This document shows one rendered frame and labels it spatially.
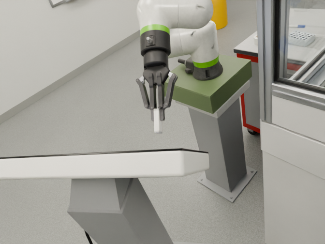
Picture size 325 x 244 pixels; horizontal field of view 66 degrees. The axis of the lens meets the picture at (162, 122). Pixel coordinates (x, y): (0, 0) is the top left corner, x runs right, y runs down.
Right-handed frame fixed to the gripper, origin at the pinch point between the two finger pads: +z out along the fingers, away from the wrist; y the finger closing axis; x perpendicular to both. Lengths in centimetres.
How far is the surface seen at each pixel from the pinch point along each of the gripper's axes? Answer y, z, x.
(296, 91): 37.1, -4.6, 0.3
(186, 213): -17, 47, 99
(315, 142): 41.9, 8.0, 9.5
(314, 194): 44, 24, 27
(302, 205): 41, 29, 35
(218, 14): 1, -188, 270
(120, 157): 1.4, 10.4, -26.2
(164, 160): 10.1, 11.3, -26.2
